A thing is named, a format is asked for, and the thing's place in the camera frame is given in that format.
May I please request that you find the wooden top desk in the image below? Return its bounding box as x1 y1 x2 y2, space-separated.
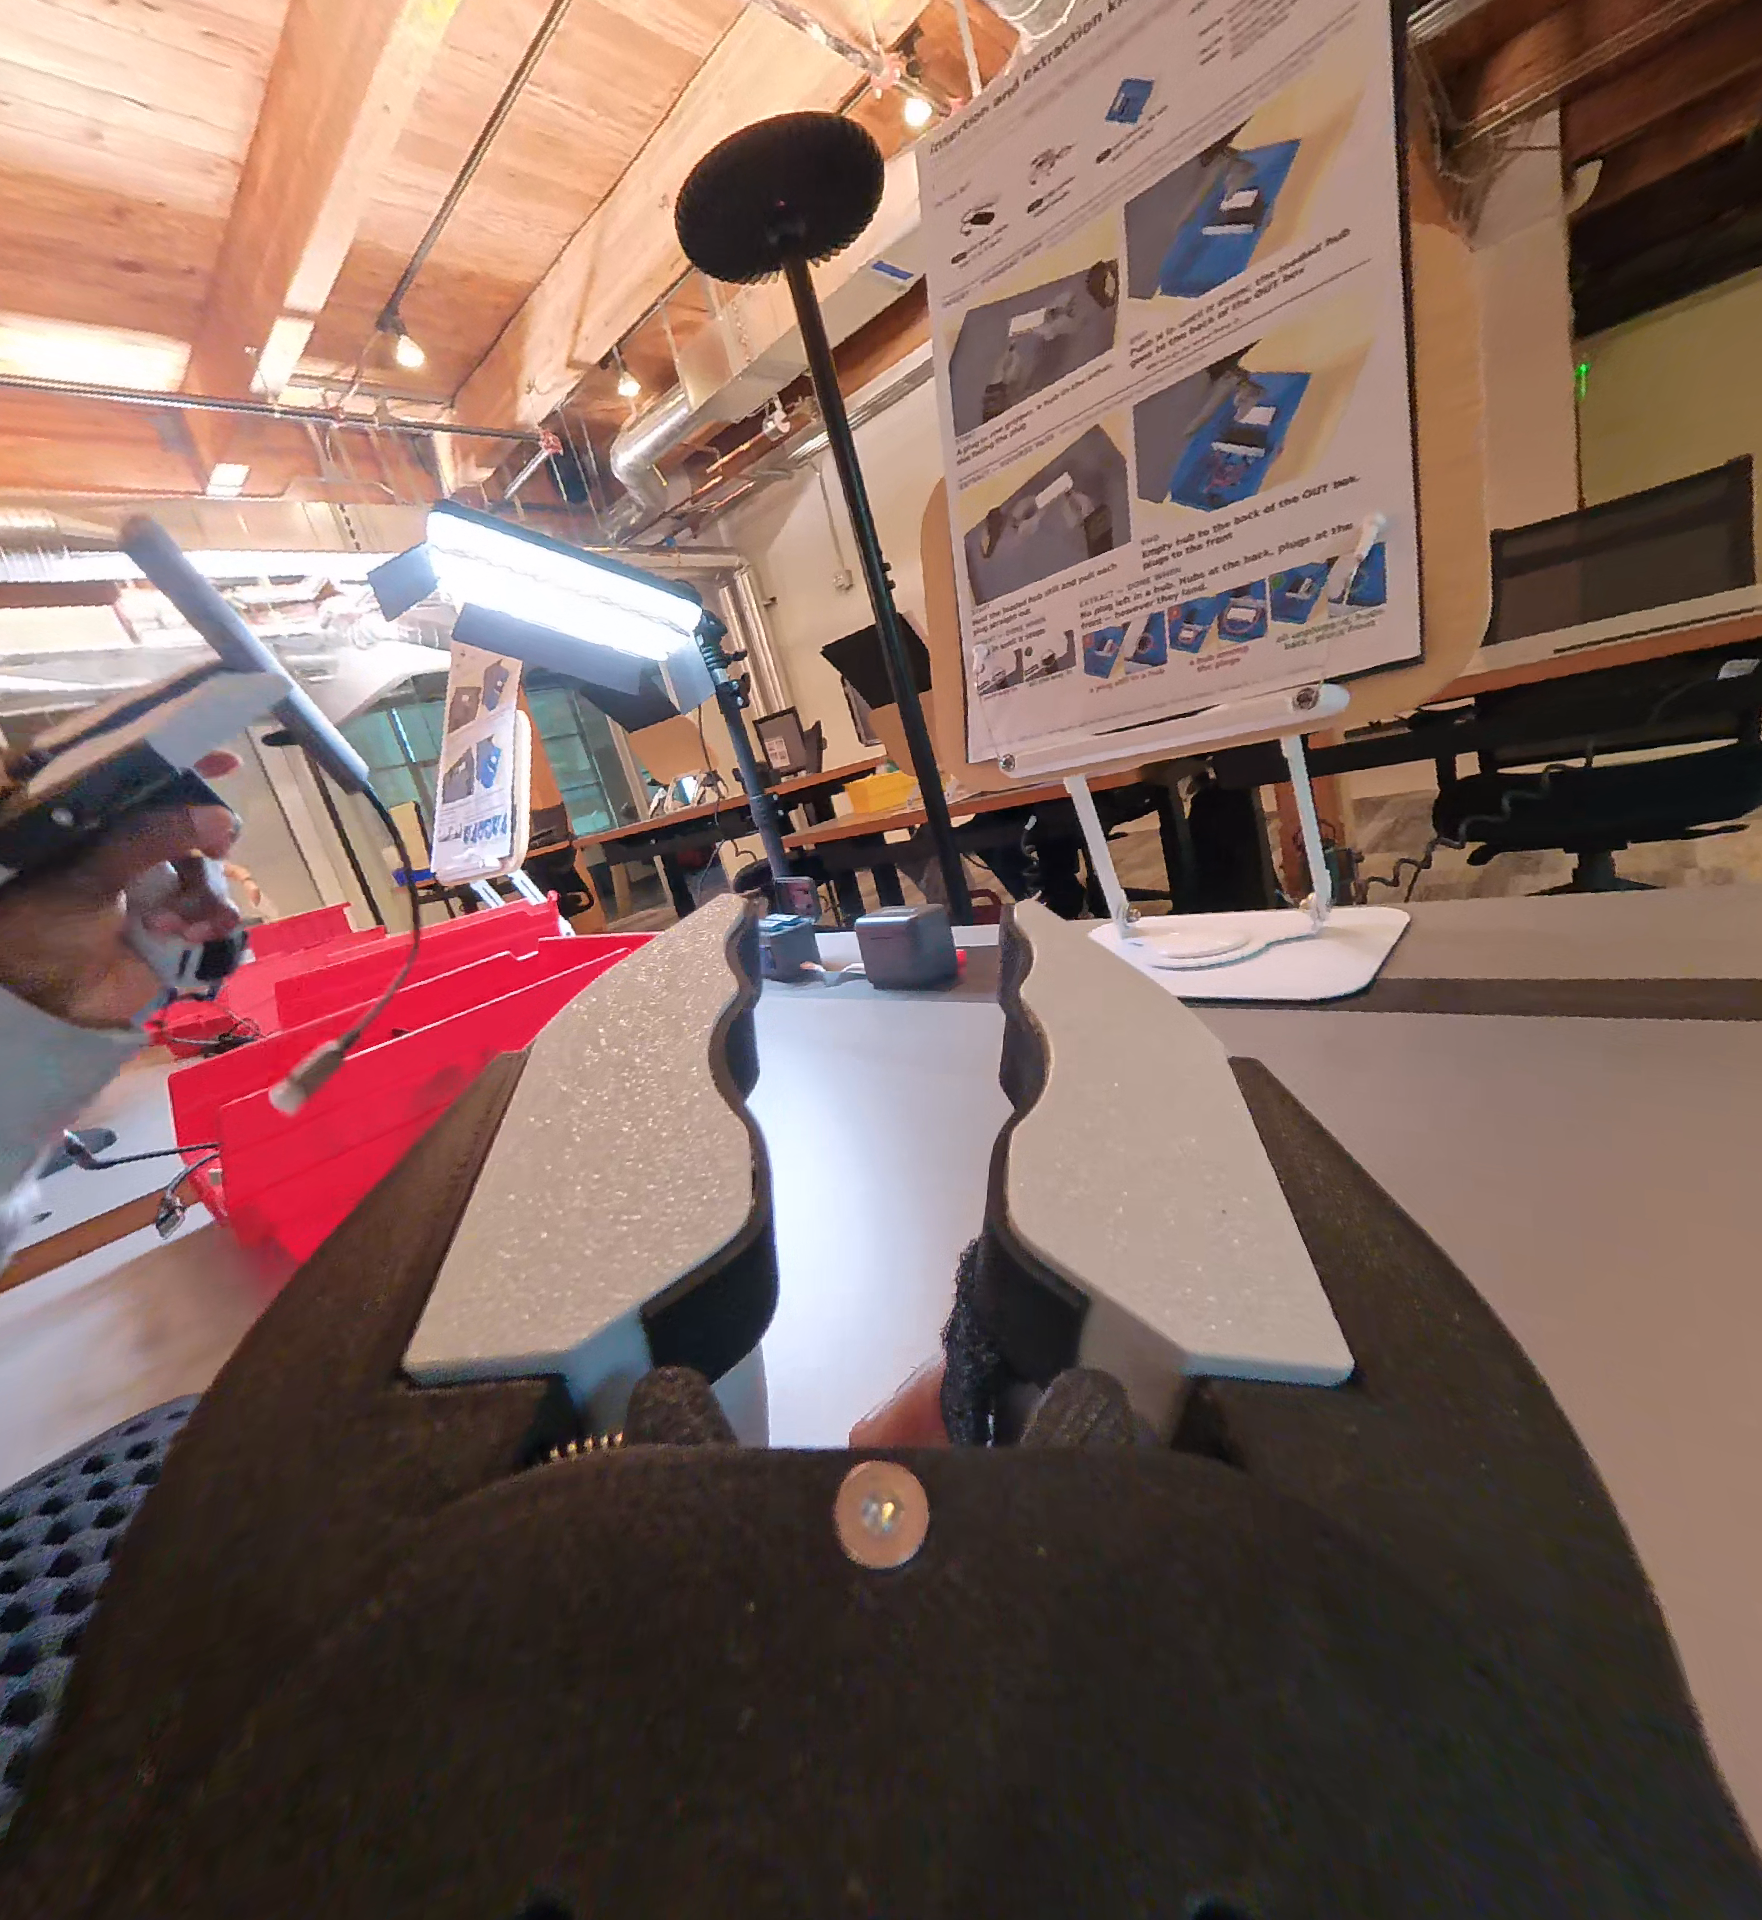
603 757 897 901

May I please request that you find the black office chair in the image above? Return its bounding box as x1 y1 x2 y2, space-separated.
1426 458 1762 898

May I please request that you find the person's left hand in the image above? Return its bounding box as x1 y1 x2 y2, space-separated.
0 750 246 1035

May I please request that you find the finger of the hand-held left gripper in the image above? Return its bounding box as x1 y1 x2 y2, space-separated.
26 660 289 797

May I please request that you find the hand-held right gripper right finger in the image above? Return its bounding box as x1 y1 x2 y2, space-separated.
985 899 1355 1444

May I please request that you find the person's right hand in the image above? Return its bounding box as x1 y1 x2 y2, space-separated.
851 1361 956 1448

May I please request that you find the red divided plastic bin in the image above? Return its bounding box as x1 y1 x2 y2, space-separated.
214 961 643 1265

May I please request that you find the led light panel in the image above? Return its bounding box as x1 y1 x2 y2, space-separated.
368 503 705 725

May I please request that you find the black pole with round disc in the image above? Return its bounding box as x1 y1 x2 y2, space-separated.
675 114 976 924

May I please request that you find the grey light stand tripod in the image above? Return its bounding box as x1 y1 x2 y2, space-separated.
693 615 809 888

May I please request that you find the grey usb hub with cable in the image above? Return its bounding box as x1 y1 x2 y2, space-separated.
123 517 425 1115

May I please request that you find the black honeycomb cushion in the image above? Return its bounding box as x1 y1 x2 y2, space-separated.
0 1397 208 1862

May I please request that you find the black square panel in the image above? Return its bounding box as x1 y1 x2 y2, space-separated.
820 615 930 708

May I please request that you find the silver air duct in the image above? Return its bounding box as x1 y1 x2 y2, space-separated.
611 323 852 513

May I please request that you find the thin cable with metal plug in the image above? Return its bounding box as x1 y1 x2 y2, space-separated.
62 1132 224 1238

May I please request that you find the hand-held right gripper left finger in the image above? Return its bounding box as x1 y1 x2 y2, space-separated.
403 896 779 1428

